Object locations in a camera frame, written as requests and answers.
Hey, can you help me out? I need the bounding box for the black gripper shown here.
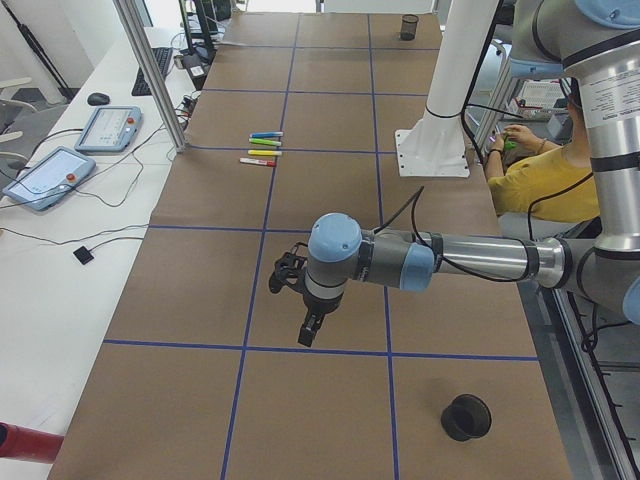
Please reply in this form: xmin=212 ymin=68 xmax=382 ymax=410
xmin=298 ymin=293 xmax=343 ymax=347

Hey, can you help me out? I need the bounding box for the red marker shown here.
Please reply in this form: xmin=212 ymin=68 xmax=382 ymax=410
xmin=239 ymin=158 xmax=276 ymax=168

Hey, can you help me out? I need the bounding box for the blue marker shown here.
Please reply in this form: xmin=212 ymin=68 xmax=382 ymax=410
xmin=249 ymin=131 xmax=284 ymax=139

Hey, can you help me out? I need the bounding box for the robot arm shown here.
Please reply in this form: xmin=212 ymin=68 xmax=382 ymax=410
xmin=296 ymin=1 xmax=639 ymax=346

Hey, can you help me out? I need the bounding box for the near black mesh cup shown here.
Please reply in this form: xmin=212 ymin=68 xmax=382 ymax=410
xmin=440 ymin=394 xmax=492 ymax=442

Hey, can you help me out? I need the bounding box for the black mesh cup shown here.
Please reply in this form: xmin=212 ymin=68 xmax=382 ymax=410
xmin=440 ymin=394 xmax=492 ymax=442
xmin=399 ymin=14 xmax=419 ymax=41

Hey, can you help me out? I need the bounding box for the yellow marker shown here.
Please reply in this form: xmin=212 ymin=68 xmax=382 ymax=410
xmin=247 ymin=149 xmax=283 ymax=157

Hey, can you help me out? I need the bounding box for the green marker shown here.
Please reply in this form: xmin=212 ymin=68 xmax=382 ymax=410
xmin=249 ymin=138 xmax=282 ymax=147

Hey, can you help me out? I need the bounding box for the small black sensor box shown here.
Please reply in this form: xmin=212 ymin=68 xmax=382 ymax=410
xmin=73 ymin=246 xmax=94 ymax=265

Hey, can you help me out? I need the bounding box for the far teach pendant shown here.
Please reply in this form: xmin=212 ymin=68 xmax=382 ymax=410
xmin=74 ymin=106 xmax=142 ymax=154

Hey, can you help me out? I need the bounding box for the teach pendant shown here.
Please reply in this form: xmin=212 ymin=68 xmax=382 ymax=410
xmin=2 ymin=146 xmax=96 ymax=211
xmin=74 ymin=106 xmax=142 ymax=154

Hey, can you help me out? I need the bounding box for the person in yellow shirt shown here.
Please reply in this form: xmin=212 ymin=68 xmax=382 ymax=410
xmin=485 ymin=79 xmax=600 ymax=223

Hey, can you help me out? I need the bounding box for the near teach pendant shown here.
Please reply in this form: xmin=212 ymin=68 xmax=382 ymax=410
xmin=2 ymin=146 xmax=96 ymax=211

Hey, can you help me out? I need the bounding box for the black keyboard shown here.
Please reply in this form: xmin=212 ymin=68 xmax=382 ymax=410
xmin=131 ymin=46 xmax=174 ymax=97

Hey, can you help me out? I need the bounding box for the red fire extinguisher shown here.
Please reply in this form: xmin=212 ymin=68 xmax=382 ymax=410
xmin=0 ymin=422 xmax=64 ymax=464

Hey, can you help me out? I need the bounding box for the black computer mouse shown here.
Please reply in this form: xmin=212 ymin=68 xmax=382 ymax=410
xmin=87 ymin=92 xmax=111 ymax=106

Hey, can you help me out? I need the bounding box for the far black mesh cup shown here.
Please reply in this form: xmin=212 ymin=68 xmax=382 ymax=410
xmin=399 ymin=14 xmax=419 ymax=41

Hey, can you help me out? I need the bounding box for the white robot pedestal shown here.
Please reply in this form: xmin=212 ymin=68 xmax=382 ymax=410
xmin=395 ymin=0 xmax=500 ymax=178

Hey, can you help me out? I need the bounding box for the aluminium frame post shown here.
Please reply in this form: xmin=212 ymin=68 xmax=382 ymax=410
xmin=113 ymin=0 xmax=187 ymax=153

